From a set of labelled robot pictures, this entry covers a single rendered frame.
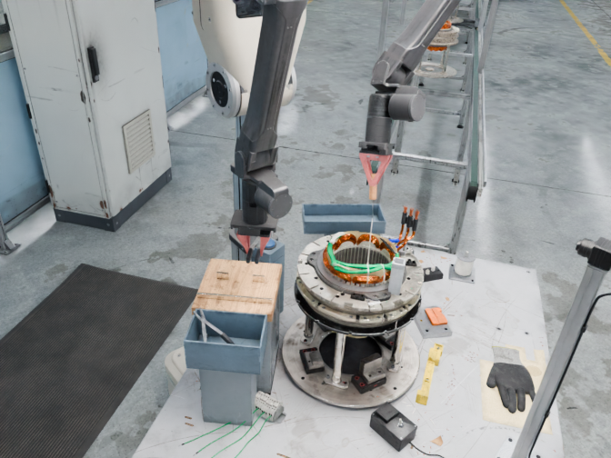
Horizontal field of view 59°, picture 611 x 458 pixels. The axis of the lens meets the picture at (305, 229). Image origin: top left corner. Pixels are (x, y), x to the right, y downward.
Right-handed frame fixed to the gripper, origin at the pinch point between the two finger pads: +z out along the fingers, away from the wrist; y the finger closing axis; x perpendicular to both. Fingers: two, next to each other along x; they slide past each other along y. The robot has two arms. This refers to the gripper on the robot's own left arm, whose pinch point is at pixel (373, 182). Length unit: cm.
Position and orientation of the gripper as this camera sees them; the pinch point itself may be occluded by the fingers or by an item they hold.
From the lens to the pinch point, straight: 125.7
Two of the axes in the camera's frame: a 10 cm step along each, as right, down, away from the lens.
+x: -9.4, -1.3, 3.0
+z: -0.8, 9.8, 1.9
